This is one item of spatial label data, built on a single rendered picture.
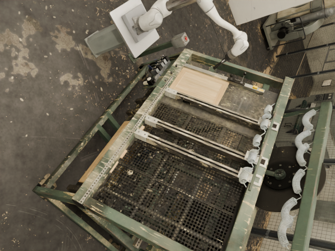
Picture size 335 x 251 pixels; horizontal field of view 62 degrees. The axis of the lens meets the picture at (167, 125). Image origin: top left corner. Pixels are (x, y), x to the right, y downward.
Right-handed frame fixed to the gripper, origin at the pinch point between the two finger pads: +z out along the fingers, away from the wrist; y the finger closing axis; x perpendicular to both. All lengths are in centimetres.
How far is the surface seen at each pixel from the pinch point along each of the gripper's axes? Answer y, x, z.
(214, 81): 11.7, -11.7, 21.3
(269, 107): -10, -62, -27
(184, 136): -72, -35, 26
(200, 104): -30.4, -21.5, 21.5
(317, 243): 6, -239, 37
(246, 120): -22, -60, -5
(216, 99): -10.3, -28.1, 16.8
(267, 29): 500, 6, 134
